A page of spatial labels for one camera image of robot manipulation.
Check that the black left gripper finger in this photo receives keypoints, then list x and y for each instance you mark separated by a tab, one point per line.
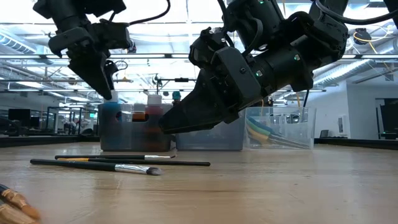
111	71
91	74

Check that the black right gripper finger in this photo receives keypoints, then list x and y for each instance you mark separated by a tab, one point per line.
192	115

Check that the blue paint bottle white cap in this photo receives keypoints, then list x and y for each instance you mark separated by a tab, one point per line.
114	97

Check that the red paint bottle white cap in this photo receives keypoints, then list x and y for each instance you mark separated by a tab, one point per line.
154	100

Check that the thin black paintbrush silver ferrule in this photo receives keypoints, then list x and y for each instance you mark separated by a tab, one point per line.
109	157

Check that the black paintbrush grey bristles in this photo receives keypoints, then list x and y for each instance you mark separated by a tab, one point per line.
77	165

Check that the dark paintbrush copper ferrule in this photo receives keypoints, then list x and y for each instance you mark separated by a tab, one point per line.
15	199

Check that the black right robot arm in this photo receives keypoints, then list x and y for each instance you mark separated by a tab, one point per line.
286	65

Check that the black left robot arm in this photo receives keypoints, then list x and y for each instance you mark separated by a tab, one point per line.
77	6

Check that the person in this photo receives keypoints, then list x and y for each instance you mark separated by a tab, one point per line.
176	96

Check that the smoky grey plastic bin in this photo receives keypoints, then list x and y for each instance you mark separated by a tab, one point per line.
130	137
211	140

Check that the clear plastic bin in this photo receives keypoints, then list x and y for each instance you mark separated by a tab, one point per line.
298	124

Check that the black background monitor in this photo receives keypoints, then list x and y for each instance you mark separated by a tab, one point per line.
390	118
18	117

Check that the small background laptop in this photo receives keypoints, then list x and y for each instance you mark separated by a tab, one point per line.
324	133

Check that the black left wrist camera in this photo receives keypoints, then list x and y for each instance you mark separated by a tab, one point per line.
115	35

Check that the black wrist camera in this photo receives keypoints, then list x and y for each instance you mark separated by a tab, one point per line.
205	46
115	35

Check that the black background gantry frame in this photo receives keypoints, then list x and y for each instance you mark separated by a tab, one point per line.
182	80

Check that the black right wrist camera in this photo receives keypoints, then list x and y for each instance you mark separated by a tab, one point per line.
205	46

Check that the black metal table frame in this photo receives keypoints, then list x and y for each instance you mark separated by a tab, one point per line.
46	140

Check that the silver ceiling duct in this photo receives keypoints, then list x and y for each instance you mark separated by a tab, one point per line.
348	73

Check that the white wall device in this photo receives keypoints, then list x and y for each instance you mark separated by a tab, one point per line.
342	124

